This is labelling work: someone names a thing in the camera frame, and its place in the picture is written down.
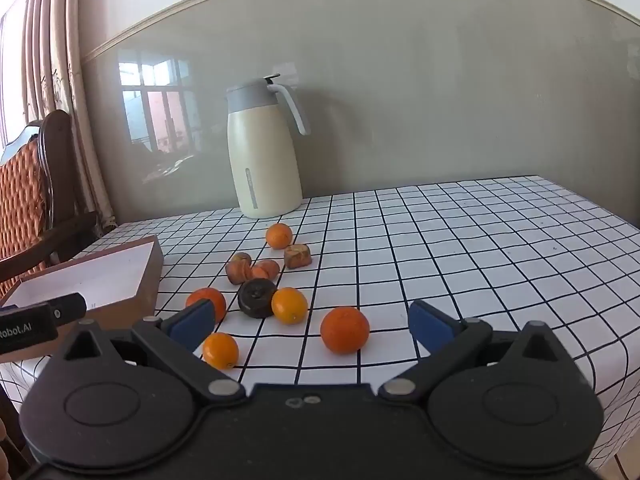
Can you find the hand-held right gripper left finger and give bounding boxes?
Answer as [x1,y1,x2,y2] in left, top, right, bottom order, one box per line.
[60,299,247,404]

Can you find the brown and orange fruit cluster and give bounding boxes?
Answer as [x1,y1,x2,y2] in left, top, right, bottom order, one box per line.
[225,252,253,285]

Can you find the white black checked tablecloth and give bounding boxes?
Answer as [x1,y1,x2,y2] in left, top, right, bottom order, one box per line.
[0,175,640,472]

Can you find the wooden tray with white inside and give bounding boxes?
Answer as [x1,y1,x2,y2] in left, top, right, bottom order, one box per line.
[0,235,164,362]

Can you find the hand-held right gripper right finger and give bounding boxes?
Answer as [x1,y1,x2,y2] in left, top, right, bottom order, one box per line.
[377,300,572,404]

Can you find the wooden chair with orange cushion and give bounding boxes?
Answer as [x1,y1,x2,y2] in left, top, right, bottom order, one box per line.
[0,110,101,301]

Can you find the carrot piece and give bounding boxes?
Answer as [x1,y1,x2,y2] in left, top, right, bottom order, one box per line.
[283,243,313,269]
[251,259,281,281]

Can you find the cream thermos jug grey lid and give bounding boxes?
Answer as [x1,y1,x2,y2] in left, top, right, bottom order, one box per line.
[226,74,312,219]

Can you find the beige curtain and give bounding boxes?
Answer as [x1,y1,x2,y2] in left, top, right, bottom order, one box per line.
[0,0,119,233]

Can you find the dark water chestnut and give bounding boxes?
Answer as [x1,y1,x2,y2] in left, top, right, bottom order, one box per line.
[237,278,279,319]

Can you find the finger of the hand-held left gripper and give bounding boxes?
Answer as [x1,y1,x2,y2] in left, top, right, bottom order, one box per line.
[47,293,87,329]

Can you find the orange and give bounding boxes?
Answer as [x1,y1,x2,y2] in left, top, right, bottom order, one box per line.
[271,287,309,324]
[320,306,371,355]
[185,287,227,323]
[202,332,240,370]
[265,222,294,250]

